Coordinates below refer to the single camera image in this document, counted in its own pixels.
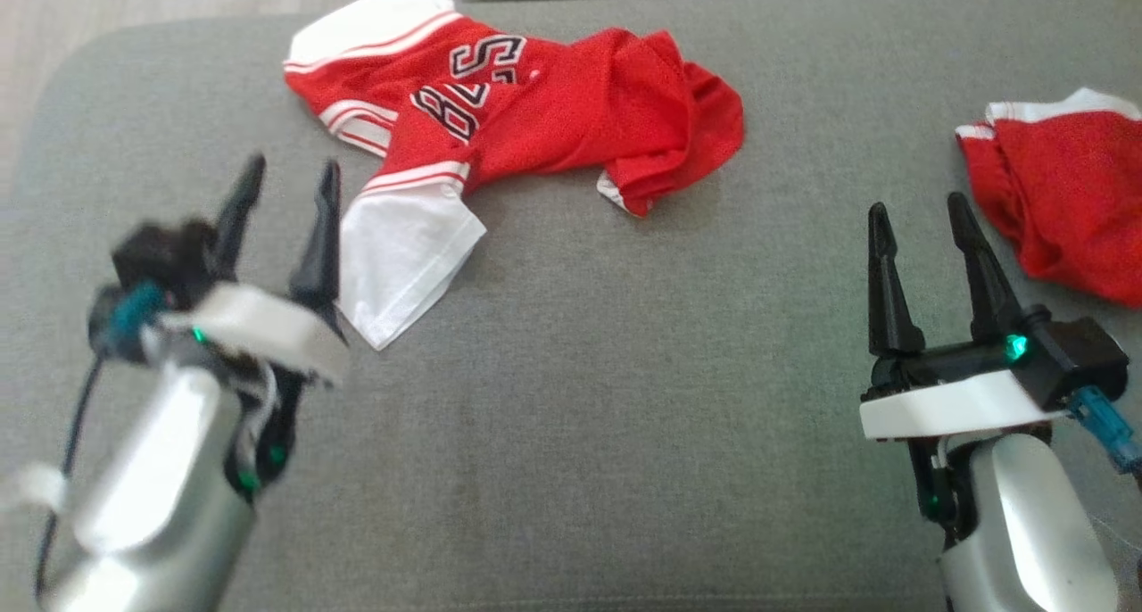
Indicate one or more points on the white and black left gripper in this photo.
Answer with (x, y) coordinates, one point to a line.
(268, 326)

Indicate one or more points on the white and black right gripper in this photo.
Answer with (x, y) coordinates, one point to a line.
(955, 407)

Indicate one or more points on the red shorts with white stripe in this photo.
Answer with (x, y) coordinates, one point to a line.
(1071, 202)

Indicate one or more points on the red jersey with white sleeves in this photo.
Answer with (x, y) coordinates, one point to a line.
(553, 112)

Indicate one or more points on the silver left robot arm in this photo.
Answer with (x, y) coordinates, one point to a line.
(152, 496)

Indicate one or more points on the grey fabric sofa seat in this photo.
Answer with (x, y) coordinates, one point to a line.
(580, 434)

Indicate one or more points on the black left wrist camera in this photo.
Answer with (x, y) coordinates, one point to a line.
(165, 255)

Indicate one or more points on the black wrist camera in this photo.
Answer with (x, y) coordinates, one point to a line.
(1075, 358)
(165, 255)

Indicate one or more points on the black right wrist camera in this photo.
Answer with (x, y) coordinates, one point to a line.
(1075, 358)

